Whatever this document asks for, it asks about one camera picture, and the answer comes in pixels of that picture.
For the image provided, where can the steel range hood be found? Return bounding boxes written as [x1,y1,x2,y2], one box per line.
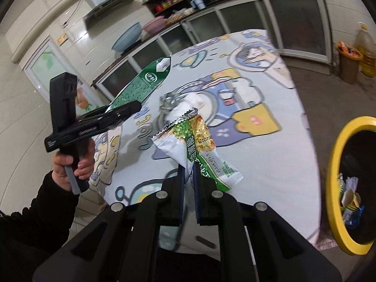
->
[83,0,144,30]

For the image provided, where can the kitchen counter cabinets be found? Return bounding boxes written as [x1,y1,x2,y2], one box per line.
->
[90,0,335,100]

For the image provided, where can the plastic bag of food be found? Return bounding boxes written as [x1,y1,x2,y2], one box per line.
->
[165,7,194,24]

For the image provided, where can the blue crumpled plastic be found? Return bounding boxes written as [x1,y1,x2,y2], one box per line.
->
[344,206,366,227]

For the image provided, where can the blue plastic basin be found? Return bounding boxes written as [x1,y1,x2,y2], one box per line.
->
[111,22,143,52]

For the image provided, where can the row of spice jars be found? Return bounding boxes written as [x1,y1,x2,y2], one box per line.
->
[156,0,187,9]

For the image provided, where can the pink plastic basin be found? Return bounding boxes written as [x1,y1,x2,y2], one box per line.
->
[142,16,167,35]

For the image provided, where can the dark wooden shelf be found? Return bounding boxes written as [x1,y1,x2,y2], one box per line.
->
[142,0,193,18]

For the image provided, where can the green snack packet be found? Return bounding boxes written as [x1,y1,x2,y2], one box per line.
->
[151,107,244,193]

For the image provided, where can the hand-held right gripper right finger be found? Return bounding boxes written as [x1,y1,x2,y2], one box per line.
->
[192,161,343,282]

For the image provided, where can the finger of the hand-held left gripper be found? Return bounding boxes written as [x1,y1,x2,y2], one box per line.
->
[77,101,142,124]

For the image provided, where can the yellow rimmed black trash bin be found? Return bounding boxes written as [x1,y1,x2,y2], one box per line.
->
[325,116,376,256]

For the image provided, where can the person's left forearm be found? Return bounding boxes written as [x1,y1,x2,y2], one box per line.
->
[0,171,80,259]

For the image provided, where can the crumpled silver foil wrapper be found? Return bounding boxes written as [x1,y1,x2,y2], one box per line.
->
[159,92,188,116]

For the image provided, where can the flower printed door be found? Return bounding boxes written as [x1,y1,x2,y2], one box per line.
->
[23,39,103,115]

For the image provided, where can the person's left hand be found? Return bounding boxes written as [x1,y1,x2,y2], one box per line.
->
[51,137,96,193]

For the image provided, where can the cartoon printed tablecloth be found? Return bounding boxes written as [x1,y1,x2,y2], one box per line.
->
[88,29,321,247]

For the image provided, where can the large cooking oil jug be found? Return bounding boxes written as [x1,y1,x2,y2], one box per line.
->
[354,22,376,77]

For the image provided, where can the green white milk packet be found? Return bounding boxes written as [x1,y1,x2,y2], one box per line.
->
[104,53,172,115]

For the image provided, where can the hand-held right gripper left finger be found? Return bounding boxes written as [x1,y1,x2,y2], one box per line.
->
[32,164,185,282]

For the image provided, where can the orange plastic basket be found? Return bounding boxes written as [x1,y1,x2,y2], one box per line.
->
[336,41,364,84]

